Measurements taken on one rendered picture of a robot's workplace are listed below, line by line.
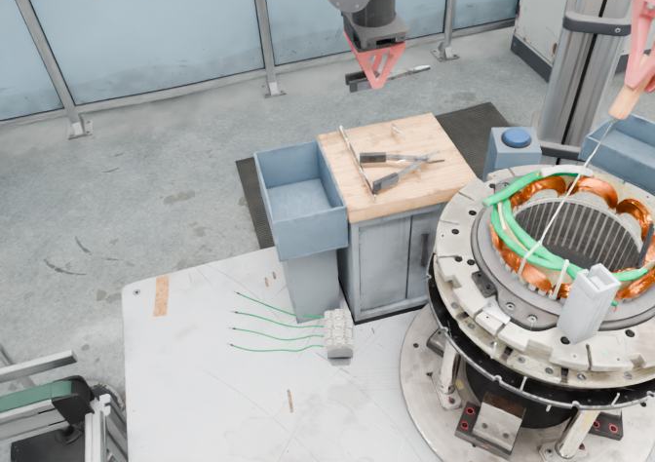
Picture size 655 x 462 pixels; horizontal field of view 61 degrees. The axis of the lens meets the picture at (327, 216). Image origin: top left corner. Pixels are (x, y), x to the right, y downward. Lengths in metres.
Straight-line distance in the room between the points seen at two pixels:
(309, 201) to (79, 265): 1.58
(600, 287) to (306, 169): 0.52
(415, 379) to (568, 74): 0.60
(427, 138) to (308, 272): 0.29
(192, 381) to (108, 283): 1.32
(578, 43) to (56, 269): 1.98
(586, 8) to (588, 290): 0.59
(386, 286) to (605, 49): 0.54
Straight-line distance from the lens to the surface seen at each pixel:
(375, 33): 0.75
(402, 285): 0.97
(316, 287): 0.95
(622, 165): 0.97
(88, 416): 1.13
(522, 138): 0.98
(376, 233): 0.85
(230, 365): 1.00
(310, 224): 0.80
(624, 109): 0.61
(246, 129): 2.83
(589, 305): 0.60
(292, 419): 0.93
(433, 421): 0.91
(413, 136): 0.92
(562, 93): 1.13
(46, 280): 2.40
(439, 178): 0.85
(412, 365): 0.95
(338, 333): 0.95
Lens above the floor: 1.62
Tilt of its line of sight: 45 degrees down
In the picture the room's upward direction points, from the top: 4 degrees counter-clockwise
